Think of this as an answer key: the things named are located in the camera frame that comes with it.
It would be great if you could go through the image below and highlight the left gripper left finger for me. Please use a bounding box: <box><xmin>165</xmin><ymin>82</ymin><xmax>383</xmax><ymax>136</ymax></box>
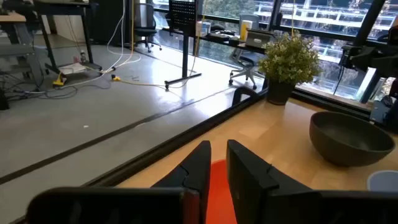
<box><xmin>26</xmin><ymin>140</ymin><xmax>212</xmax><ymax>224</ymax></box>

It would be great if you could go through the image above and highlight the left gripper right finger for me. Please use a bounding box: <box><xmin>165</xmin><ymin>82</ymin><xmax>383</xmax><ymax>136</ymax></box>
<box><xmin>226</xmin><ymin>139</ymin><xmax>398</xmax><ymax>224</ymax></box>

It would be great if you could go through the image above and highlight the orange-red bowl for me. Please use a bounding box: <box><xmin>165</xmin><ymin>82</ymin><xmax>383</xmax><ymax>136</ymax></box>
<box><xmin>205</xmin><ymin>159</ymin><xmax>238</xmax><ymax>224</ymax></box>

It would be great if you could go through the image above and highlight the black bowl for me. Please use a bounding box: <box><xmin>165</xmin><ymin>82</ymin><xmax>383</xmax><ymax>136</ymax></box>
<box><xmin>309</xmin><ymin>111</ymin><xmax>396</xmax><ymax>167</ymax></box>

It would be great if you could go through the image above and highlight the potted green plant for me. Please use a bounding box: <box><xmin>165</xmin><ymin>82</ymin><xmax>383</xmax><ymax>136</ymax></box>
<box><xmin>257</xmin><ymin>30</ymin><xmax>322</xmax><ymax>106</ymax></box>

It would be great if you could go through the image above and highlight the grey box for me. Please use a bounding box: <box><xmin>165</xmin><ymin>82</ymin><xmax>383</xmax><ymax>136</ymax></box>
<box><xmin>245</xmin><ymin>29</ymin><xmax>275</xmax><ymax>49</ymax></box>

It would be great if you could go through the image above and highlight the grey office chair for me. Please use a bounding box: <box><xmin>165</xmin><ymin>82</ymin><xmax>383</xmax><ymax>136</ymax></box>
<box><xmin>229</xmin><ymin>14</ymin><xmax>266</xmax><ymax>90</ymax></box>

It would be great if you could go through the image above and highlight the light blue bowl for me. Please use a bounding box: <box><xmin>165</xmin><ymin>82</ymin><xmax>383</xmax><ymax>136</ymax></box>
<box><xmin>366</xmin><ymin>170</ymin><xmax>398</xmax><ymax>192</ymax></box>

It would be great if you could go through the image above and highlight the yellow cup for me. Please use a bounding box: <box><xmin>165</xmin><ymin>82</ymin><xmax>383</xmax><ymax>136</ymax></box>
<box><xmin>239</xmin><ymin>20</ymin><xmax>254</xmax><ymax>42</ymax></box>

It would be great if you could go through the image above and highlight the black window desk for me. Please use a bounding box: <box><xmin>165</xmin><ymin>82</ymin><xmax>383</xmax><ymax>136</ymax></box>
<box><xmin>195</xmin><ymin>27</ymin><xmax>268</xmax><ymax>55</ymax></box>

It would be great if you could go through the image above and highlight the black office chair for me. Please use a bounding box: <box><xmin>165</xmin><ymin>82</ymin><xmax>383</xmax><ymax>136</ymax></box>
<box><xmin>133</xmin><ymin>2</ymin><xmax>163</xmax><ymax>53</ymax></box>

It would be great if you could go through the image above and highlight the black pegboard stand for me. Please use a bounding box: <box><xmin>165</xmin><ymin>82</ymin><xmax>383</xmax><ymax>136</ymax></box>
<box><xmin>164</xmin><ymin>0</ymin><xmax>203</xmax><ymax>91</ymax></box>

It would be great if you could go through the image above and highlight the white flat box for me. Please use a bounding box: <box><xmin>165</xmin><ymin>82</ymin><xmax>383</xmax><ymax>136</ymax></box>
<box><xmin>58</xmin><ymin>62</ymin><xmax>88</xmax><ymax>76</ymax></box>

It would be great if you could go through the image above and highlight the yellow plug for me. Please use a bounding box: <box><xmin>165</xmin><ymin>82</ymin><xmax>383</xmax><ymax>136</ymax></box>
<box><xmin>52</xmin><ymin>73</ymin><xmax>68</xmax><ymax>87</ymax></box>

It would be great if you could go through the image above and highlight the black metal desk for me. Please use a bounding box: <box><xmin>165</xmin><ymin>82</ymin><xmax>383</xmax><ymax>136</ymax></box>
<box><xmin>33</xmin><ymin>0</ymin><xmax>103</xmax><ymax>74</ymax></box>

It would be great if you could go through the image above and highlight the wooden desk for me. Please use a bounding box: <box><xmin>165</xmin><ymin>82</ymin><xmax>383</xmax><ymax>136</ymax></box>
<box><xmin>0</xmin><ymin>12</ymin><xmax>32</xmax><ymax>44</ymax></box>

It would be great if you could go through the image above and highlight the black table edge rail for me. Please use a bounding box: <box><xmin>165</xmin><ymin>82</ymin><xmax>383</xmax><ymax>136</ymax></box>
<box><xmin>82</xmin><ymin>86</ymin><xmax>374</xmax><ymax>187</ymax></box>

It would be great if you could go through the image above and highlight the yellow floor cable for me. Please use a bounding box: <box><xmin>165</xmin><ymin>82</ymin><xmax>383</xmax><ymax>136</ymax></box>
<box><xmin>111</xmin><ymin>0</ymin><xmax>208</xmax><ymax>91</ymax></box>

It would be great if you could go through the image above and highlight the white floor cable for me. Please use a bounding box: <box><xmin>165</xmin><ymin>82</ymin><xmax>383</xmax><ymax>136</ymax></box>
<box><xmin>23</xmin><ymin>0</ymin><xmax>142</xmax><ymax>94</ymax></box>

